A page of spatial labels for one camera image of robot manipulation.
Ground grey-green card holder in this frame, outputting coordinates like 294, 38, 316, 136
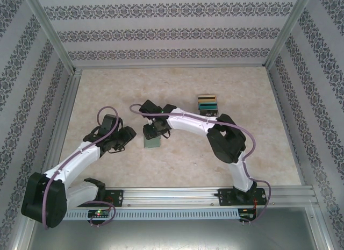
143, 134, 162, 149

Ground gold card stack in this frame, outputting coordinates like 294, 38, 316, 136
197, 94, 217, 103

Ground teal card stack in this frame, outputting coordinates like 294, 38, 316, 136
198, 102, 218, 111

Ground stack of coloured cards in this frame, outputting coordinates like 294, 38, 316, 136
196, 94, 220, 118

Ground left small circuit board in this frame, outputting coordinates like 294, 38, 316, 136
88, 210, 111, 218

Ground small circuit board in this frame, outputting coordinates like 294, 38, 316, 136
239, 208, 257, 221
88, 210, 111, 218

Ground brushed metal sheet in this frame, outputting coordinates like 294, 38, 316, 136
29, 219, 320, 250

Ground right small circuit board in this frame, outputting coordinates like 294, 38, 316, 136
239, 208, 257, 221

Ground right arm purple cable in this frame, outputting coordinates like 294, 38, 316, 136
129, 104, 271, 221

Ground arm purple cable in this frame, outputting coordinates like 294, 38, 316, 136
129, 104, 271, 221
41, 106, 121, 231

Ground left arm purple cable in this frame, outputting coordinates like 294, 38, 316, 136
41, 106, 121, 231

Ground aluminium frame beam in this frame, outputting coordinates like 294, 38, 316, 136
72, 63, 269, 71

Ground aluminium table edge rail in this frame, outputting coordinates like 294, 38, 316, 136
40, 69, 84, 178
266, 68, 317, 190

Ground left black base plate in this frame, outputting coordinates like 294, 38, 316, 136
103, 189, 125, 208

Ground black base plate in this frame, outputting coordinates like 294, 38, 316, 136
103, 189, 125, 208
217, 188, 268, 207

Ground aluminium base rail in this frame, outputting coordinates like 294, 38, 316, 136
66, 187, 316, 208

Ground slotted grey cable duct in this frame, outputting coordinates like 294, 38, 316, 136
66, 208, 240, 220

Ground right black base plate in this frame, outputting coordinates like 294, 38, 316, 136
217, 188, 268, 207

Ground aluminium frame post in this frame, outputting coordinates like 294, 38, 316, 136
264, 0, 316, 70
23, 0, 83, 75

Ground aluminium frame bar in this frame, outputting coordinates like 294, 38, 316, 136
306, 205, 334, 250
10, 220, 37, 250

